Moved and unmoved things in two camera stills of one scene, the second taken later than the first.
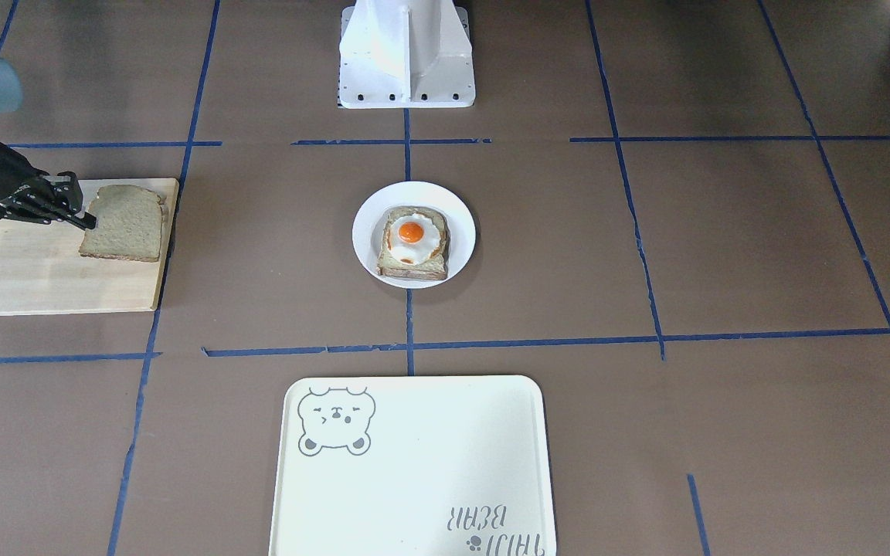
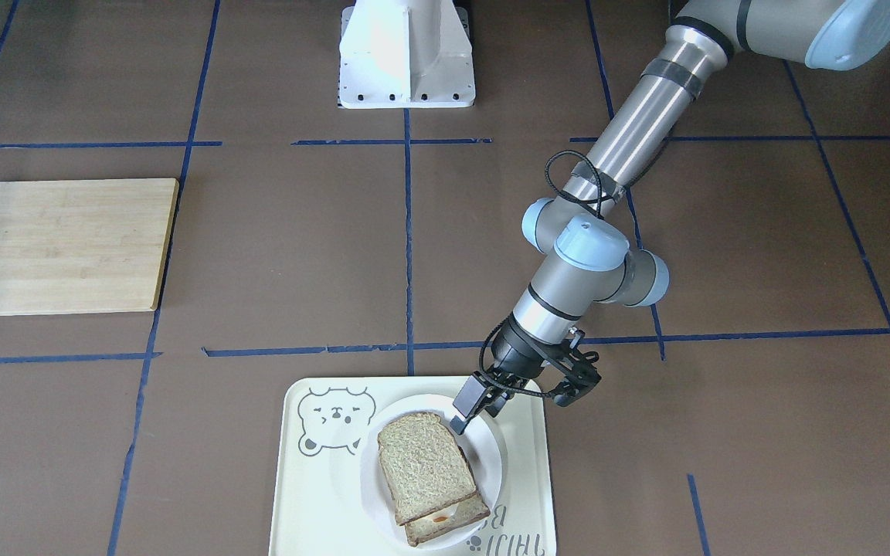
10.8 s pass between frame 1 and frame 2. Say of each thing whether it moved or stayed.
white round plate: moved
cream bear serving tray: stayed
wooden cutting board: stayed
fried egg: moved
